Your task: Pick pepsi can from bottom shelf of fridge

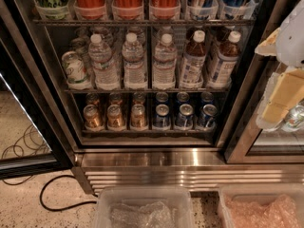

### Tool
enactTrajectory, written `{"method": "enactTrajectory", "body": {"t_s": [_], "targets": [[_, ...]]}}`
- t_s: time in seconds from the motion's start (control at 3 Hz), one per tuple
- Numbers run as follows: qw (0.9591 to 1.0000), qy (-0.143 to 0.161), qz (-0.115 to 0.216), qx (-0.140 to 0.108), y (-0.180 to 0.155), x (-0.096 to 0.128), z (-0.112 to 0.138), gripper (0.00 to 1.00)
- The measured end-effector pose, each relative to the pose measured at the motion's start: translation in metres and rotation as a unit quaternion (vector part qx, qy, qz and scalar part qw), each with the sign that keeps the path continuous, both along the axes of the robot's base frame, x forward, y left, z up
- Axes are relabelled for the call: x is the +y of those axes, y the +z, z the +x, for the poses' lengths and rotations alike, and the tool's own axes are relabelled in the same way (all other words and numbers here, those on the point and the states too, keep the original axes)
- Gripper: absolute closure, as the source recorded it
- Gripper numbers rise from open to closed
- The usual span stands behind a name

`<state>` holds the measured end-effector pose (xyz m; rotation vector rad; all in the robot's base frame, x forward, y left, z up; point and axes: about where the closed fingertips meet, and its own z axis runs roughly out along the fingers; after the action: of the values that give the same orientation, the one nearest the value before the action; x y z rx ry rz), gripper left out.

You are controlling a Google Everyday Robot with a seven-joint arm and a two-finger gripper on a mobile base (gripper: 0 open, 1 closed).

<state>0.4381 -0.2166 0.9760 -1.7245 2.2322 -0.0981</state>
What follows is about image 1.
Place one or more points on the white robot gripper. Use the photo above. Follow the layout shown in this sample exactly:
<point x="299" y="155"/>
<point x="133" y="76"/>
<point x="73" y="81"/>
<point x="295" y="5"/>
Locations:
<point x="292" y="45"/>

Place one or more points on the blue pepsi can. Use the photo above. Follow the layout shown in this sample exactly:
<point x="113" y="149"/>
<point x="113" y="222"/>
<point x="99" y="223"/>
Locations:
<point x="161" y="119"/>
<point x="207" y="117"/>
<point x="182" y="98"/>
<point x="206" y="98"/>
<point x="184" y="119"/>
<point x="162" y="98"/>

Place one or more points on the blue red can right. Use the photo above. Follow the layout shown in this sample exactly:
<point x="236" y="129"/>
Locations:
<point x="235" y="9"/>

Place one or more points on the blue red can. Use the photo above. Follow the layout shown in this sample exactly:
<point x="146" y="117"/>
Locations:
<point x="235" y="9"/>
<point x="200" y="10"/>

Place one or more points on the blue red can left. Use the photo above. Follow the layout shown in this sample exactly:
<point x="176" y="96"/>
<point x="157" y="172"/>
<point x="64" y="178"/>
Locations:
<point x="200" y="10"/>

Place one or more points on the steel fridge base grille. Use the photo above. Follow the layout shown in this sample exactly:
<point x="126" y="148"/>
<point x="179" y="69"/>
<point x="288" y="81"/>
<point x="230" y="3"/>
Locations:
<point x="192" y="169"/>

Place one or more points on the red coca-cola can right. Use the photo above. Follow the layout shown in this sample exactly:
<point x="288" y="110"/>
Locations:
<point x="163" y="9"/>

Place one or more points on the gold can back right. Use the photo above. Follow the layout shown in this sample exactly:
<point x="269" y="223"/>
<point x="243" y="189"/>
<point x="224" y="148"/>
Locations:
<point x="139" y="98"/>

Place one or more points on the gold can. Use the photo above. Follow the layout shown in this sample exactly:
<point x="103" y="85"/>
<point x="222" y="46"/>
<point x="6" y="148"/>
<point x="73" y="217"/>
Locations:
<point x="116" y="99"/>
<point x="115" y="118"/>
<point x="93" y="118"/>
<point x="92" y="99"/>
<point x="139" y="98"/>
<point x="138" y="119"/>

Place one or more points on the gold can front right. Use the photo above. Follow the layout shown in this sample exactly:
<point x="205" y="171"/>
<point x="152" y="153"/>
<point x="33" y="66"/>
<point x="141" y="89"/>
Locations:
<point x="138" y="119"/>

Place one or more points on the gold can back middle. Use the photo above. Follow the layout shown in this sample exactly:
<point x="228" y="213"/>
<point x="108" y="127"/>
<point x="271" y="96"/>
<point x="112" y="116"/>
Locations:
<point x="116" y="99"/>

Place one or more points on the red coca-cola can middle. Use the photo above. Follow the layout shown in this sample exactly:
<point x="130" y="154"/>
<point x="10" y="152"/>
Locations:
<point x="128" y="9"/>

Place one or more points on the gold can front middle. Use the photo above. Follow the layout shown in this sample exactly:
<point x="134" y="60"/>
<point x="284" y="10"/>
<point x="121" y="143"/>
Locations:
<point x="115" y="118"/>

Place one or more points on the gold can back left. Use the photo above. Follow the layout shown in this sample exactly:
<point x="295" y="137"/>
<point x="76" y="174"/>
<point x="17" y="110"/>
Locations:
<point x="92" y="99"/>

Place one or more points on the gold can front left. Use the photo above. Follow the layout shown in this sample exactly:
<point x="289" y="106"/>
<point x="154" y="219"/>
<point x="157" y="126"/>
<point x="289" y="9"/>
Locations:
<point x="93" y="118"/>

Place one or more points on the green white soda can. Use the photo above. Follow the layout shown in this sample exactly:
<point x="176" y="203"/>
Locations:
<point x="76" y="76"/>

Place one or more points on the open glass fridge door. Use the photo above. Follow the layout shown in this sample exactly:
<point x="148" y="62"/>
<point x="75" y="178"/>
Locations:
<point x="28" y="144"/>

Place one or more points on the brown tea bottle right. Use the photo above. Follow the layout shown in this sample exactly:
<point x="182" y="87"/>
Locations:
<point x="222" y="60"/>

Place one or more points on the brown tea bottle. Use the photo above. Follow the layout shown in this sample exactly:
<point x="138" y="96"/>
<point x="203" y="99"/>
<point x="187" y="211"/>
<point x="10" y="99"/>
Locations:
<point x="222" y="60"/>
<point x="193" y="60"/>

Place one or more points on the brown tea bottle left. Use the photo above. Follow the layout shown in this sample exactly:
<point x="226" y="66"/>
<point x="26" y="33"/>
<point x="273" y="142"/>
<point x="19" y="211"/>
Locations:
<point x="193" y="60"/>

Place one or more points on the clear water bottle right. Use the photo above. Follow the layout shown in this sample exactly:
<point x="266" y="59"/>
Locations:
<point x="164" y="63"/>

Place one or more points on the clear water bottle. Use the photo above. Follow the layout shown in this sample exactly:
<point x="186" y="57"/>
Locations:
<point x="133" y="63"/>
<point x="103" y="64"/>
<point x="164" y="63"/>

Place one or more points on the clear plastic bin right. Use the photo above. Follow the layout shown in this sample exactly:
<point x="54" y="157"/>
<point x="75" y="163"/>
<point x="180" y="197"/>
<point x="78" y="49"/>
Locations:
<point x="261" y="205"/>

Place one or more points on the clear plastic bin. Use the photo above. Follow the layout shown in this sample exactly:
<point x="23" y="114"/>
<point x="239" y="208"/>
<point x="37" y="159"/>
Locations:
<point x="144" y="207"/>
<point x="261" y="205"/>

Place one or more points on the clear water bottle middle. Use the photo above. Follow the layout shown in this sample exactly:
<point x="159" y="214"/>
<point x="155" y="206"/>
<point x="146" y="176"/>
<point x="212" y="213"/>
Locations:
<point x="133" y="63"/>

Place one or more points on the clear water bottle left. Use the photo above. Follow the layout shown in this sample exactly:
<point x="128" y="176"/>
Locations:
<point x="103" y="64"/>

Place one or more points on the clear plastic bin left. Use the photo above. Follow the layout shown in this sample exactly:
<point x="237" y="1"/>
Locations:
<point x="144" y="207"/>

